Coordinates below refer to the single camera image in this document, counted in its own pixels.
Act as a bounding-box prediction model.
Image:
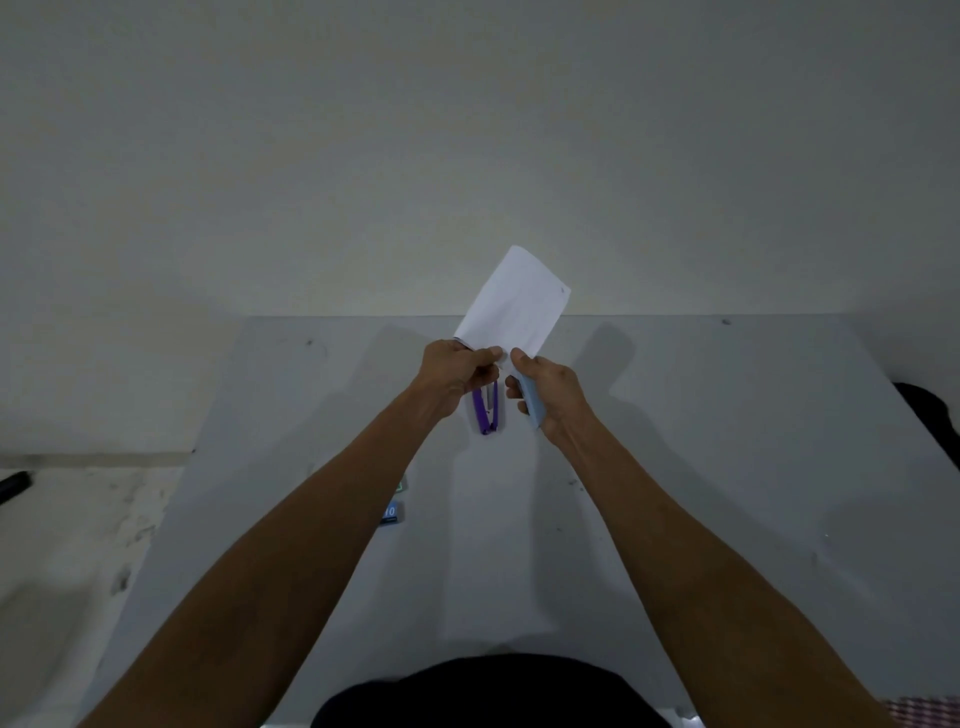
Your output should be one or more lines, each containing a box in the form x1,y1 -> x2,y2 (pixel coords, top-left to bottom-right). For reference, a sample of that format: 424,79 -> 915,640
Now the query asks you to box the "person's right hand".
504,347 -> 594,450

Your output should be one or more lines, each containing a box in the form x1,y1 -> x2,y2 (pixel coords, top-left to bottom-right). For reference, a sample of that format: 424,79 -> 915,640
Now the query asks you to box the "person's left hand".
414,339 -> 504,420

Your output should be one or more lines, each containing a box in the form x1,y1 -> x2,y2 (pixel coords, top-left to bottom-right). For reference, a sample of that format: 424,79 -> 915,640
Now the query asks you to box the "light blue stapler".
519,370 -> 549,431

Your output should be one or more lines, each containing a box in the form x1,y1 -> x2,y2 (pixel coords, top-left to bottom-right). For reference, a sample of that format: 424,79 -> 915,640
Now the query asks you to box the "white paper sheet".
453,245 -> 572,363

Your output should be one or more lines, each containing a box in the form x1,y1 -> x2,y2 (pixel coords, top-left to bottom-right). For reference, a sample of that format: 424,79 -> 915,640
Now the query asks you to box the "person's right forearm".
553,417 -> 895,728

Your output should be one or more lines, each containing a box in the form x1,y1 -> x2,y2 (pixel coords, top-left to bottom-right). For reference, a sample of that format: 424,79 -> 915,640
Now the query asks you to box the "person's left forearm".
77,384 -> 449,728

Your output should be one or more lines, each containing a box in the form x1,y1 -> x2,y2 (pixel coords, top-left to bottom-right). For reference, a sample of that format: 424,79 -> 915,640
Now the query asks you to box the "purple stapler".
471,378 -> 501,437

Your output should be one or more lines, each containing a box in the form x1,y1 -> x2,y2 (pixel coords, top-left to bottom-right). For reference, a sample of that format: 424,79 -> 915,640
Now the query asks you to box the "person's black shirt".
310,654 -> 674,728

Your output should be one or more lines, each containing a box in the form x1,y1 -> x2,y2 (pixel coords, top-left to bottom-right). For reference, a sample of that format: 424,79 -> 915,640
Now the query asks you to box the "black rounded object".
891,381 -> 960,472

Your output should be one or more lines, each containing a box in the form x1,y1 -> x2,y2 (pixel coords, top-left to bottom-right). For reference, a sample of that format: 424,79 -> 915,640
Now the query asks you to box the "red checked cloth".
883,695 -> 960,728

